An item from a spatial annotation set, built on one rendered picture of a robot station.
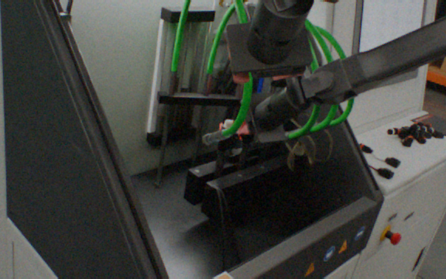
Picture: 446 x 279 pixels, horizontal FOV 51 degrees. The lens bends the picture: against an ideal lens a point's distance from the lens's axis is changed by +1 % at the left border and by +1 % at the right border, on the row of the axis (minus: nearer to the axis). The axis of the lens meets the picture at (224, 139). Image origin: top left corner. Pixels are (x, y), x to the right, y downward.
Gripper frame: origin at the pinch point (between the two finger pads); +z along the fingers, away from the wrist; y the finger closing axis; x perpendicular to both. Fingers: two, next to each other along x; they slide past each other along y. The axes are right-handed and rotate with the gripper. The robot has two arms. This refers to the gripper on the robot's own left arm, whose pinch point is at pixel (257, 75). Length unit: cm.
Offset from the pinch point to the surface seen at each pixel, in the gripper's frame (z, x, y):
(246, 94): 9.7, -1.1, 0.1
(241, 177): 44.4, 5.0, -2.6
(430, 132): 79, -9, -73
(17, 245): 54, 12, 50
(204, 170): 44.5, 2.2, 5.9
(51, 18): 9.5, -18.3, 30.0
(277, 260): 29.7, 25.0, -4.1
